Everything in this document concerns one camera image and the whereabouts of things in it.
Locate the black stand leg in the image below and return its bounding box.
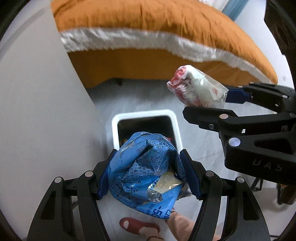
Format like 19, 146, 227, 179
250, 176, 264, 192

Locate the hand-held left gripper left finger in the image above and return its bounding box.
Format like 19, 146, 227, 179
27, 149, 117, 241

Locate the white and red wrapper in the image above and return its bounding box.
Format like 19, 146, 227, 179
166, 65, 229, 108

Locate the orange blanket with white fringe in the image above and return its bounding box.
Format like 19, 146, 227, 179
50, 0, 278, 84

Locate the blue curtain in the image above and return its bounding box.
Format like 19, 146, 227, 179
222, 0, 250, 22

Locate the blue snack wrapper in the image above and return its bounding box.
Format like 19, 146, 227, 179
107, 131, 193, 219

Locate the red slipper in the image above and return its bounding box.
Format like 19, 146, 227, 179
119, 217, 161, 235

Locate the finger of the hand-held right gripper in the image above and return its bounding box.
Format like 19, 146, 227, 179
182, 106, 295, 135
225, 83, 296, 114

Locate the white trash bin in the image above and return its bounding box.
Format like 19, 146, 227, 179
111, 109, 183, 161

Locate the orange bed base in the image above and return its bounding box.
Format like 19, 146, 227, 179
68, 44, 274, 88

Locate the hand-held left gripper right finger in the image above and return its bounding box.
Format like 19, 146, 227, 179
180, 149, 271, 241

